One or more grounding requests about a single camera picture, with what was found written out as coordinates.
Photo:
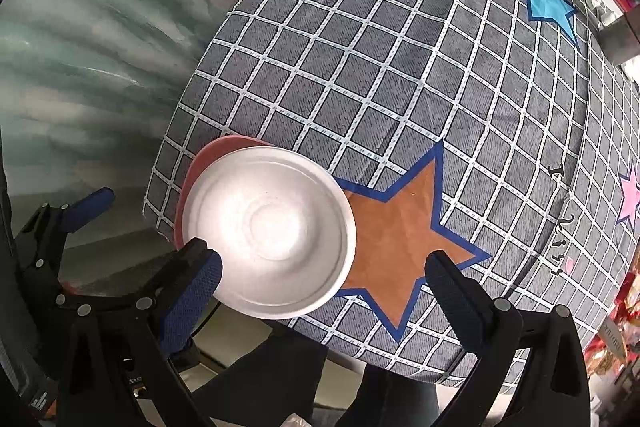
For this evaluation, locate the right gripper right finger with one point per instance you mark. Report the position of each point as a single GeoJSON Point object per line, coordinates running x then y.
{"type": "Point", "coordinates": [553, 388]}

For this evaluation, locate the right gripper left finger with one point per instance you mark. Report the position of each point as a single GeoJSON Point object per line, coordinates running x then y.
{"type": "Point", "coordinates": [97, 391]}

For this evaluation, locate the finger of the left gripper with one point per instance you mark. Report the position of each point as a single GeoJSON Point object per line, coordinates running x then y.
{"type": "Point", "coordinates": [70, 324]}
{"type": "Point", "coordinates": [42, 240]}

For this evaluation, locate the white paper bowl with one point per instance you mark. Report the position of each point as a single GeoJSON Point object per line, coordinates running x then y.
{"type": "Point", "coordinates": [281, 224]}

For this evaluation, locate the red festive decorations pile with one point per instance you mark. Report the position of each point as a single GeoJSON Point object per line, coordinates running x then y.
{"type": "Point", "coordinates": [616, 343]}

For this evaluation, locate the pale green curtain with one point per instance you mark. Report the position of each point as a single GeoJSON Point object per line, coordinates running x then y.
{"type": "Point", "coordinates": [88, 88]}

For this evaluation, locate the grey checked tablecloth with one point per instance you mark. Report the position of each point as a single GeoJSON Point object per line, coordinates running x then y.
{"type": "Point", "coordinates": [528, 133]}

